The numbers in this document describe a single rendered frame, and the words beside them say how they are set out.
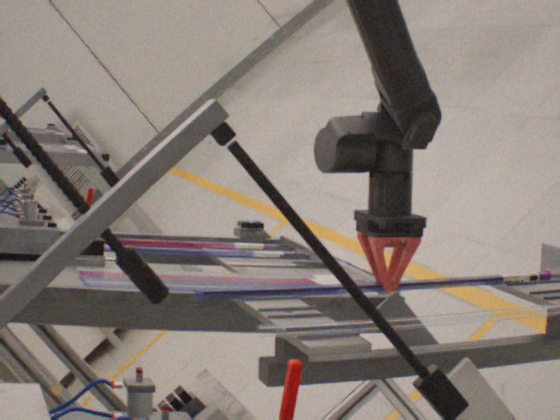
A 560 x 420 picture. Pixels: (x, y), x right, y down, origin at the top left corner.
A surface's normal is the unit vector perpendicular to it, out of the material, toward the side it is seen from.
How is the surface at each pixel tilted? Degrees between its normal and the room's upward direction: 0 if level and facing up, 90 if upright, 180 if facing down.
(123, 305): 90
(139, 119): 90
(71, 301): 90
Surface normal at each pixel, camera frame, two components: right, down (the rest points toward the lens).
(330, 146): -0.89, 0.03
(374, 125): 0.30, -0.74
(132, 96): 0.29, 0.11
